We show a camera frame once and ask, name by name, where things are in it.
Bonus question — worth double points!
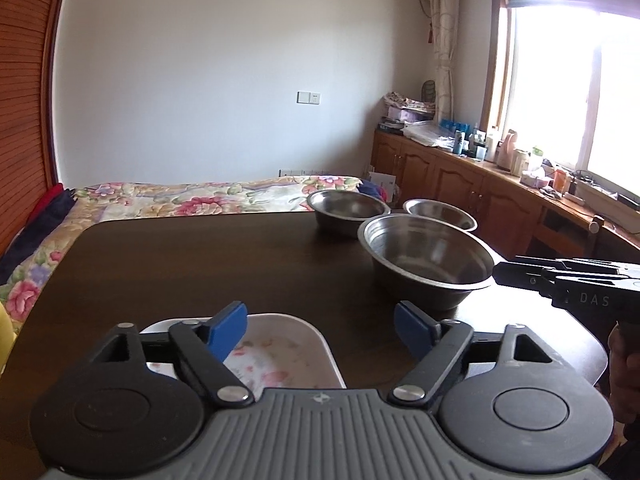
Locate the dark blue folded blanket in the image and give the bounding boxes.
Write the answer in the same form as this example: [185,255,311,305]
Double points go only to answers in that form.
[1,188,75,284]

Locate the deep steel bowl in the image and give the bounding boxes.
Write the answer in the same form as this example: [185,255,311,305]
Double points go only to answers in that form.
[306,190,390,237]

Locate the yellow cloth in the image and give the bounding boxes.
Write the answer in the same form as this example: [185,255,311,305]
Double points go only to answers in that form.
[0,304,16,372]

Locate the small steel bowl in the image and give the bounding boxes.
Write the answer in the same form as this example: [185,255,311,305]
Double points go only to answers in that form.
[402,198,477,232]

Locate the window with wooden frame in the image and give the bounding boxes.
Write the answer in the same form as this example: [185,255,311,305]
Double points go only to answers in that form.
[489,0,639,194]

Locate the patterned curtain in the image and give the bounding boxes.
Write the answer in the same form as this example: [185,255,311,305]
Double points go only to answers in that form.
[428,0,459,122]

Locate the white floral rectangular tray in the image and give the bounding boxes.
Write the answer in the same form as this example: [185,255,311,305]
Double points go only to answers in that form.
[139,313,347,390]

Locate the wall power outlets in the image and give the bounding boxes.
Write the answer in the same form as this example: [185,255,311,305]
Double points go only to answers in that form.
[278,169,307,178]

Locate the white wall switch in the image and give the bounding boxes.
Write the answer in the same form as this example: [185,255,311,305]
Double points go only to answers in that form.
[296,91,321,105]

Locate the red folded blanket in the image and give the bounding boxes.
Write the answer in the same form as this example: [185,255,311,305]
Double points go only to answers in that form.
[26,183,64,224]

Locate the pink bottle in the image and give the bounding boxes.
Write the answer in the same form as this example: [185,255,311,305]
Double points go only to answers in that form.
[497,129,518,171]

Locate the person's right hand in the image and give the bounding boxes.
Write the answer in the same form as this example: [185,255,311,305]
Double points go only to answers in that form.
[608,325,640,425]

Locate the white paper box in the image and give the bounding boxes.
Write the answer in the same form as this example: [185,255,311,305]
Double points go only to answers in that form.
[369,171,396,194]

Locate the wooden louvered wardrobe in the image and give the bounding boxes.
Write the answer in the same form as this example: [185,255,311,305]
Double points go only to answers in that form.
[1,0,62,248]

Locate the stack of papers and boxes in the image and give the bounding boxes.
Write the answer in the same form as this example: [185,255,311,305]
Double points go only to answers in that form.
[380,91,435,130]

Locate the wooden low cabinet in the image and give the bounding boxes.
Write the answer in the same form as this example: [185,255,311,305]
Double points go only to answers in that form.
[371,130,639,263]

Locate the floral bed blanket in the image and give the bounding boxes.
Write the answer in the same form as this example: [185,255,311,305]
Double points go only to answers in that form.
[1,176,364,334]

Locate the large steel bowl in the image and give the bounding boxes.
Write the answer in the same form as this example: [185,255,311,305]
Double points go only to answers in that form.
[358,214,499,312]

